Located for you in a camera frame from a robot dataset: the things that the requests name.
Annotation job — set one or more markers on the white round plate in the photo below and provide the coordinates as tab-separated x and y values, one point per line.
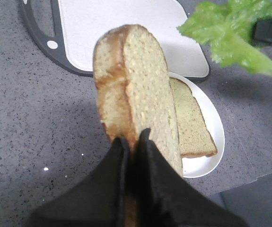
201	166

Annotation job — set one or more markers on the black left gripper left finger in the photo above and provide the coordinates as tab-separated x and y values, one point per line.
97	201

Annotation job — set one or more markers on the green lettuce leaf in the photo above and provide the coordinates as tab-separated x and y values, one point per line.
227	29

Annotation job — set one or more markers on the toasted bread slice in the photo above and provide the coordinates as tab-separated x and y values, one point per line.
194	138
134	92

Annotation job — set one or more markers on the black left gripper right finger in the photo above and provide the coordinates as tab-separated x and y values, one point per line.
166	200

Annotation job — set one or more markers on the white cutting board black rim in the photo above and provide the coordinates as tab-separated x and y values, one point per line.
78	24

